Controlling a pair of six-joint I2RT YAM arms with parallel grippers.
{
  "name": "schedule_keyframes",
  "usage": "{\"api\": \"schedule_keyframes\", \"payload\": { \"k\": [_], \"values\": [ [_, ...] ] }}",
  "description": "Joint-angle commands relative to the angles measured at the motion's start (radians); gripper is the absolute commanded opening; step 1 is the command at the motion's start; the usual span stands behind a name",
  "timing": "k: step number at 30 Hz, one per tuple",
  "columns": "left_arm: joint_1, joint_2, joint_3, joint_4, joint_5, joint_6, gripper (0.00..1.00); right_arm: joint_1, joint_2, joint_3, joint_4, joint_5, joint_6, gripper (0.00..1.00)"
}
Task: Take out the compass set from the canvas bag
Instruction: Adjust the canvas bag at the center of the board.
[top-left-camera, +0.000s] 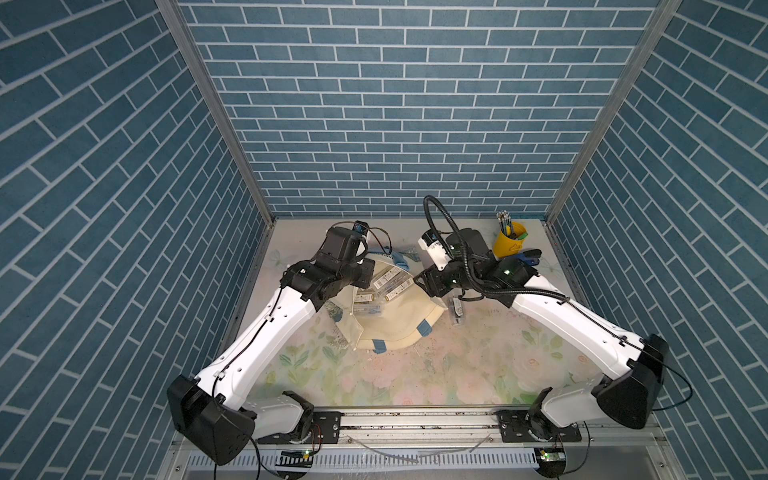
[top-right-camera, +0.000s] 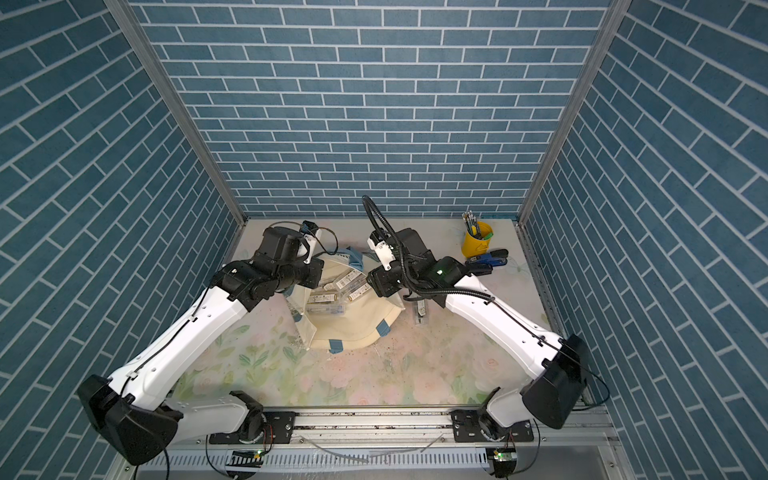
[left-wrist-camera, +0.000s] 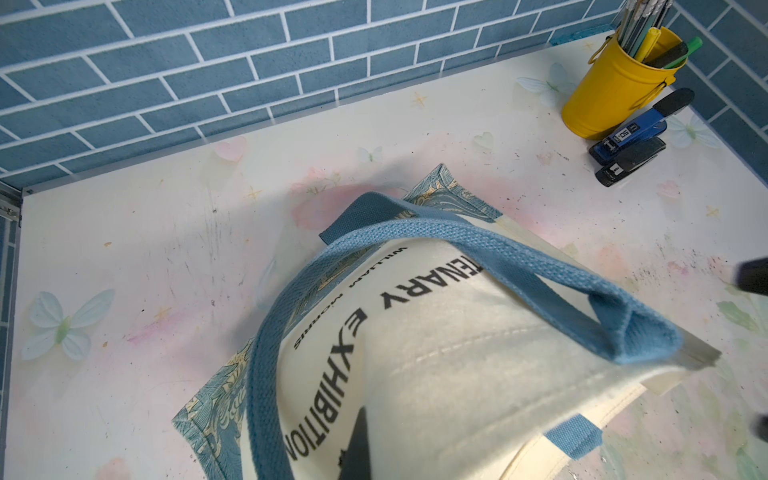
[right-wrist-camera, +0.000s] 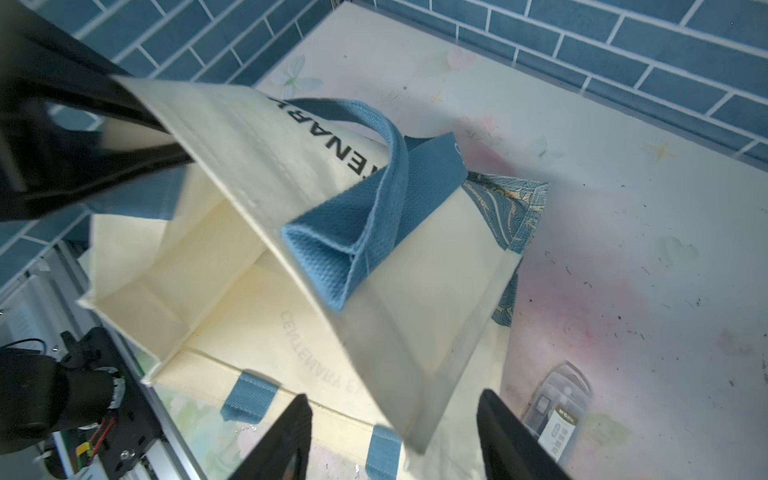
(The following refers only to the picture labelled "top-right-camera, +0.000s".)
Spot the cream canvas tote bag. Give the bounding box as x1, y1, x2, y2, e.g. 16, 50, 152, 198
284, 247, 405, 354

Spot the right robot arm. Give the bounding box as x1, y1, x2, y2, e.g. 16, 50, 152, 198
367, 228, 590, 440

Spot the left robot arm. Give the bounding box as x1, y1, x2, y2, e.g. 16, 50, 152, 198
77, 221, 324, 466

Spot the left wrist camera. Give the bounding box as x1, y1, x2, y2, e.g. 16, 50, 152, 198
299, 220, 319, 264

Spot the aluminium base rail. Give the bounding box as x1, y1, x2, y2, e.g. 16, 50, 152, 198
104, 405, 637, 480

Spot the yellow pen holder cup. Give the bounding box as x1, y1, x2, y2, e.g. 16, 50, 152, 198
461, 221, 494, 259

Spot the clear compass set case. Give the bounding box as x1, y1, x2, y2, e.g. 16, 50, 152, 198
415, 299, 427, 325

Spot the blue stapler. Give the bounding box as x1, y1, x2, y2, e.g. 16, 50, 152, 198
465, 248, 509, 267

